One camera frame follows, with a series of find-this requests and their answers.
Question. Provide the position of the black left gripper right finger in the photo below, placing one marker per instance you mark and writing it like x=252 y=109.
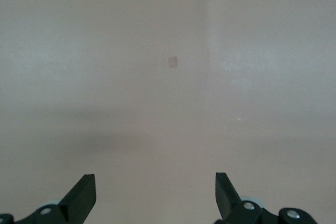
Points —
x=227 y=203

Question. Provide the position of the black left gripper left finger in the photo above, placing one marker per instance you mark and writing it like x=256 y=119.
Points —
x=76 y=203

